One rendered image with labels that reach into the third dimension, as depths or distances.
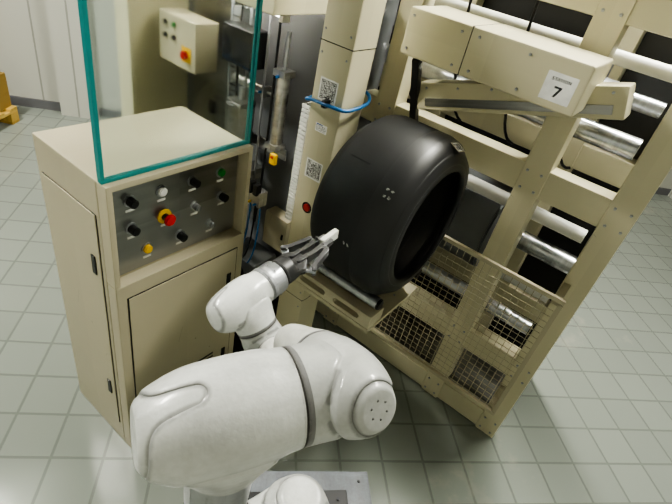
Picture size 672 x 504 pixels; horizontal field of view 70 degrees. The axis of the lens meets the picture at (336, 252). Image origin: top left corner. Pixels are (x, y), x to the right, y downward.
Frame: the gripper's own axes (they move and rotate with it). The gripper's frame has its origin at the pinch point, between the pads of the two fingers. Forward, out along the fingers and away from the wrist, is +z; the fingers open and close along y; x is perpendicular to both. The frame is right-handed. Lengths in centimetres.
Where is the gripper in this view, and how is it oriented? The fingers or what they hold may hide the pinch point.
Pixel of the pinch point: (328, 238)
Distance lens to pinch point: 135.9
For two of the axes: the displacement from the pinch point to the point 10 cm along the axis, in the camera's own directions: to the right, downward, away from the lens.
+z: 6.3, -4.8, 6.1
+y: -7.7, -4.9, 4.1
